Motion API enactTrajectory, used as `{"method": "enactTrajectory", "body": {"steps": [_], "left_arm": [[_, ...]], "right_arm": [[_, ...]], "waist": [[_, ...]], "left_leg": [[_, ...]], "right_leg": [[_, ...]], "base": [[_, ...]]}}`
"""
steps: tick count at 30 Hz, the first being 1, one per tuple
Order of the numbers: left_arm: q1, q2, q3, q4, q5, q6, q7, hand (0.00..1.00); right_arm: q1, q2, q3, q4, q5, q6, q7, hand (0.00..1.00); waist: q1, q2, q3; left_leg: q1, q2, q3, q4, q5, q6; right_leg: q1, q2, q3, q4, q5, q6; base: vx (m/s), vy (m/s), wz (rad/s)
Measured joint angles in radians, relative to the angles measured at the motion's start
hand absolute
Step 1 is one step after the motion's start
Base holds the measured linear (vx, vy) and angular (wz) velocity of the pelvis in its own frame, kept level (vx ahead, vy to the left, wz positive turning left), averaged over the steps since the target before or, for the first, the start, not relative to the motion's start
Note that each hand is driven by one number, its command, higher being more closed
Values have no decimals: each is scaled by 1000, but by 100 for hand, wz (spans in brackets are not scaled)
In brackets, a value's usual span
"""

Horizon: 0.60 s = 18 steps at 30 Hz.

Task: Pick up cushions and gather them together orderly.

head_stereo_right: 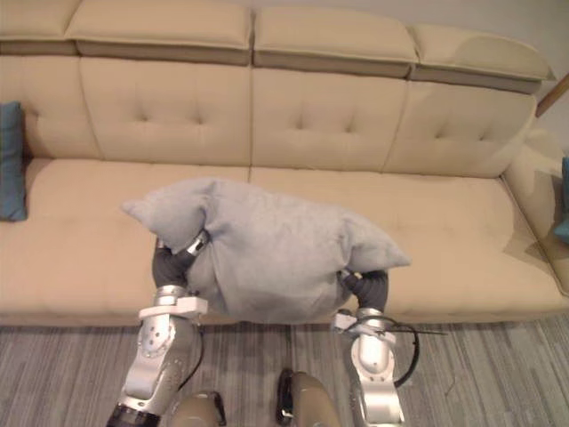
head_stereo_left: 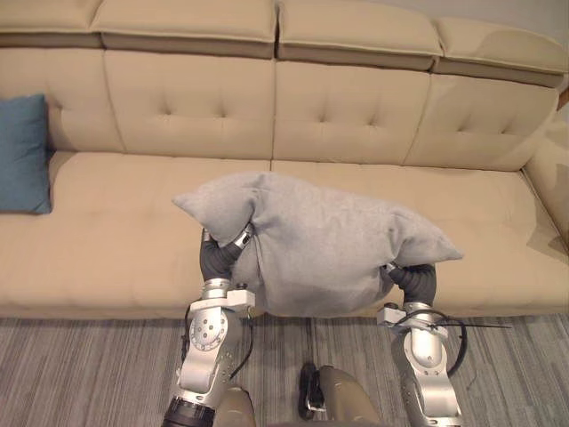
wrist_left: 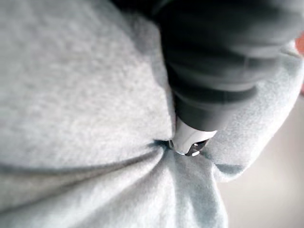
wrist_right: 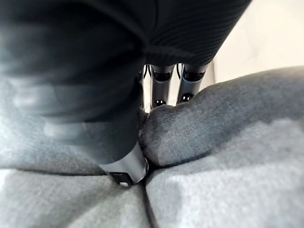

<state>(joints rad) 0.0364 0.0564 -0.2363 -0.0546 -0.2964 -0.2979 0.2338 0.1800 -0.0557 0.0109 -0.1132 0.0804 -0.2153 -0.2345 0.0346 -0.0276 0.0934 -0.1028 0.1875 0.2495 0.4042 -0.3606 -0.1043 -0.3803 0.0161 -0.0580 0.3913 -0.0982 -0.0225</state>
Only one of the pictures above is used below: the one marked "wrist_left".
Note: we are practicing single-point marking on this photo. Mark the light grey cushion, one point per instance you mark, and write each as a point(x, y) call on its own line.
point(71, 95)

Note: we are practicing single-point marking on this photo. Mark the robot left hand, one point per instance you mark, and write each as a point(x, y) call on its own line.
point(213, 59)

